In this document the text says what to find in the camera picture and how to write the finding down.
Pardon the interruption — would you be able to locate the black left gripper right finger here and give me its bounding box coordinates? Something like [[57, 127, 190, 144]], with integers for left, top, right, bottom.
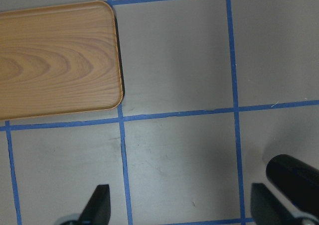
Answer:
[[250, 183, 298, 225]]

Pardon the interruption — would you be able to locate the wooden tray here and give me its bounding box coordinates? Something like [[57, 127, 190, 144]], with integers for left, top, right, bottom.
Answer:
[[0, 0, 124, 120]]

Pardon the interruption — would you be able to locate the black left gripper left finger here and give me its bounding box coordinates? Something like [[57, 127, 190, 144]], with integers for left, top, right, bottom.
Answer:
[[78, 184, 111, 225]]

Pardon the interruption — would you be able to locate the dark wine bottle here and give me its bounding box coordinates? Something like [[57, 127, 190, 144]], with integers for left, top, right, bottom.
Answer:
[[266, 154, 319, 217]]

